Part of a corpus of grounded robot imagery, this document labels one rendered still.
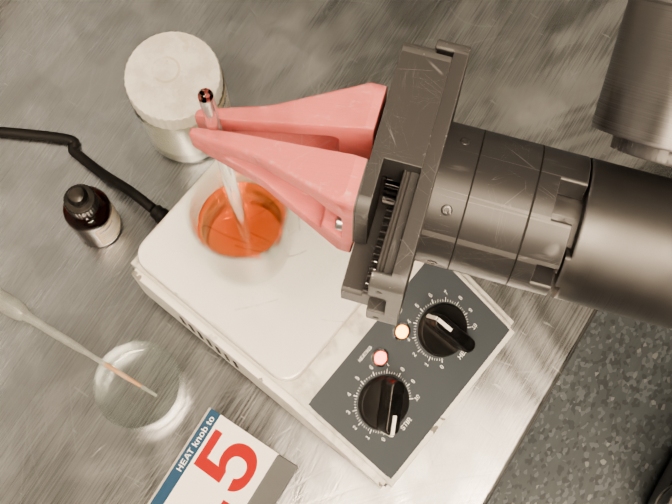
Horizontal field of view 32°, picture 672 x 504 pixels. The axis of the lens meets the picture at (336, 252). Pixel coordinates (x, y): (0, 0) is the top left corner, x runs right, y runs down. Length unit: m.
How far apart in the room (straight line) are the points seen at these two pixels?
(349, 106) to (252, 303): 0.24
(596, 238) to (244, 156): 0.14
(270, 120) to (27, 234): 0.36
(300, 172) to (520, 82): 0.38
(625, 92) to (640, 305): 0.08
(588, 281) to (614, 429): 1.09
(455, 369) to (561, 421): 0.82
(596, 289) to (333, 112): 0.12
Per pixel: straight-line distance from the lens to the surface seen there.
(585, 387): 1.53
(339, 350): 0.67
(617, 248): 0.44
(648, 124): 0.44
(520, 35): 0.82
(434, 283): 0.69
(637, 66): 0.44
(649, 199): 0.45
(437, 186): 0.44
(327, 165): 0.43
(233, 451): 0.71
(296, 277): 0.66
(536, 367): 0.75
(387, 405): 0.67
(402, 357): 0.69
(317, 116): 0.45
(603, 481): 1.52
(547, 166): 0.45
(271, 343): 0.65
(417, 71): 0.45
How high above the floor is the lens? 1.48
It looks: 75 degrees down
